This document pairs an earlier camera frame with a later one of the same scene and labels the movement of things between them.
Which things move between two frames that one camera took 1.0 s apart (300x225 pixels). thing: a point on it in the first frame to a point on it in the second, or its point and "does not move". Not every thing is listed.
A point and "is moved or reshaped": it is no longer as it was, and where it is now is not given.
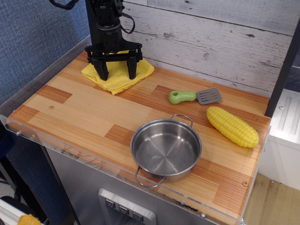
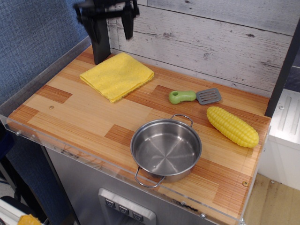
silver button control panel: (116, 210) does not move
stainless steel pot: (165, 148) does not move
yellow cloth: (119, 78) is moved or reshaped
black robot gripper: (107, 45) to (93, 14)
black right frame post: (281, 82) does not move
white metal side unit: (280, 161) does not move
